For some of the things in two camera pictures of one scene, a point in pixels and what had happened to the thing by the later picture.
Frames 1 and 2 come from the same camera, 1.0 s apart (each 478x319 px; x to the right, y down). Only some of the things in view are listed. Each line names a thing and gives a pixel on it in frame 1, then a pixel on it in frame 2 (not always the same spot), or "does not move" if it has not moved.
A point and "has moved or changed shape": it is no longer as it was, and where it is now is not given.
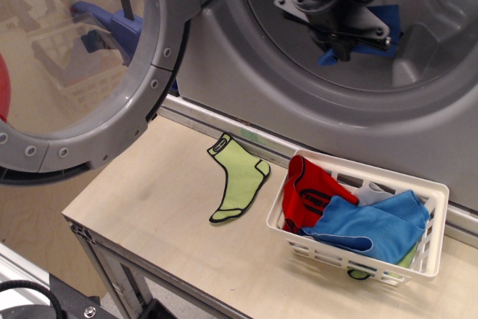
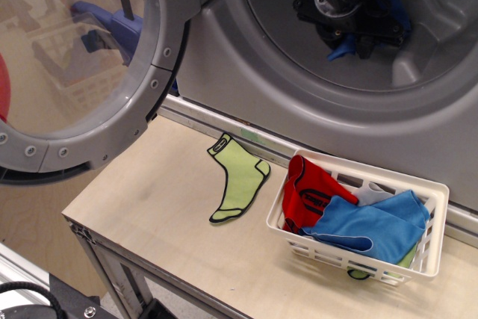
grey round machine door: (89, 51) does not move
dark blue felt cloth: (390, 16) has moved or changed shape
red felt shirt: (306, 192) does not move
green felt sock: (246, 175) does not move
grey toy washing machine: (411, 110) does not move
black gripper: (337, 29) -> (373, 19)
